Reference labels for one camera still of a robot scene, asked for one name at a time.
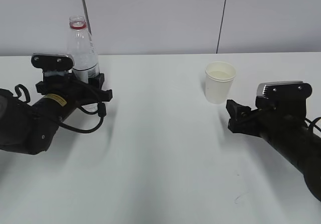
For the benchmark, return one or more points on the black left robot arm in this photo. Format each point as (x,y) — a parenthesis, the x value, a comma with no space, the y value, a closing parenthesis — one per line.
(29,129)

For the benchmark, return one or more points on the white paper cup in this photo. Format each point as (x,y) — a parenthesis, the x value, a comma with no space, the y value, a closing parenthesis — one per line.
(217,86)
(220,70)

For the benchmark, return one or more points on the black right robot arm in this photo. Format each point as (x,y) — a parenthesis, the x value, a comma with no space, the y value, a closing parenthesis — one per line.
(301,147)

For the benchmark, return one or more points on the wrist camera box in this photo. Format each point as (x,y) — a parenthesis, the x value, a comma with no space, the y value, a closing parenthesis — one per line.
(53,64)
(286,97)

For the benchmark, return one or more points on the clear plastic water bottle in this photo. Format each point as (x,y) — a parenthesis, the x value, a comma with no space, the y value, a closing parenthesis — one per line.
(81,48)

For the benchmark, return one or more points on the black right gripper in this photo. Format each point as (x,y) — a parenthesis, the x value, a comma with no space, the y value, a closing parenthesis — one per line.
(244,120)

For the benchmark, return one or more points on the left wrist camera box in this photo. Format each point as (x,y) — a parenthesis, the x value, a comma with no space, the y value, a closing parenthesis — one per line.
(53,64)

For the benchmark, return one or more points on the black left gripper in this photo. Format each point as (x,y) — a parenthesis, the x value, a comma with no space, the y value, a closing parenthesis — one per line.
(67,85)

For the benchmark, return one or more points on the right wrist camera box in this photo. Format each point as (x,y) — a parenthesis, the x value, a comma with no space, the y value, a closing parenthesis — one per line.
(286,97)

